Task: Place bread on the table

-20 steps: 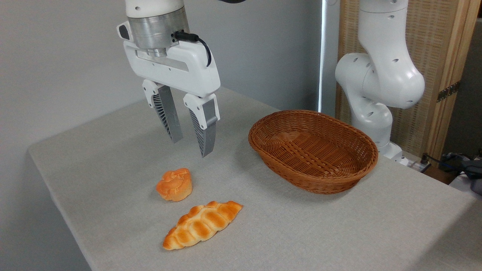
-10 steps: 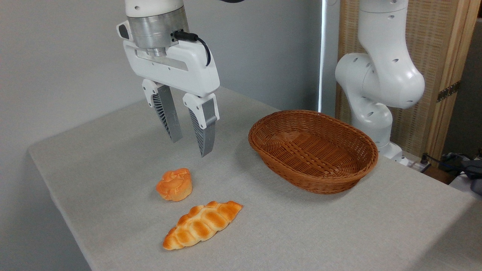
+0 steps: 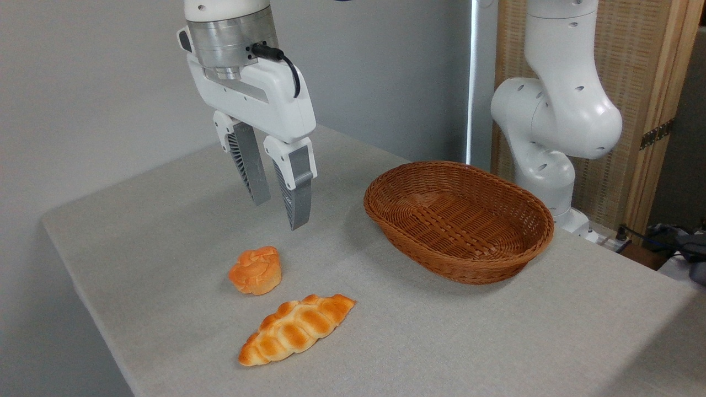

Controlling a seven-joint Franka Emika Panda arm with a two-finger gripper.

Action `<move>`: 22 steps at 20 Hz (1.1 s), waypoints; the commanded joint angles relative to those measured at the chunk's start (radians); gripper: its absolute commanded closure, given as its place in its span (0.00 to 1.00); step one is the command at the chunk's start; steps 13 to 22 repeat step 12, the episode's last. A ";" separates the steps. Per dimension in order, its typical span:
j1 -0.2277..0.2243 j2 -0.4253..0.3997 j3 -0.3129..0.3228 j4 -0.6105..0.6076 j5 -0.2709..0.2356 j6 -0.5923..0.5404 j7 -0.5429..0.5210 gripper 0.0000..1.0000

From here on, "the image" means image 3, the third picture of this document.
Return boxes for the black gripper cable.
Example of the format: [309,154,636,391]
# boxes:
[251,43,301,99]

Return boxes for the white side table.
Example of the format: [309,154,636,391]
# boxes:
[656,255,706,293]

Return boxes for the brown wooden block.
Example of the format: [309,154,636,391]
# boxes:
[621,243,671,271]

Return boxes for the dark grey bag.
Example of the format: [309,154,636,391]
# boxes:
[643,222,706,286]

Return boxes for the long braided bread loaf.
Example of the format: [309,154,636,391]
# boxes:
[238,294,356,367]

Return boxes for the round orange bread bun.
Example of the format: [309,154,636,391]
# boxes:
[228,246,282,296]

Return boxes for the black power plug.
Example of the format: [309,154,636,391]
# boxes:
[614,223,633,254]

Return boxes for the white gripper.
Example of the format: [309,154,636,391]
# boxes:
[176,28,318,231]

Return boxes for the brown oval wicker basket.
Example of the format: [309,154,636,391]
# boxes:
[363,161,555,286]

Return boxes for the wooden woven folding screen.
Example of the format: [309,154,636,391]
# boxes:
[493,0,706,240]

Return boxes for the dark metal screen hinge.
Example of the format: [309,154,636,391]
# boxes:
[640,119,675,151]

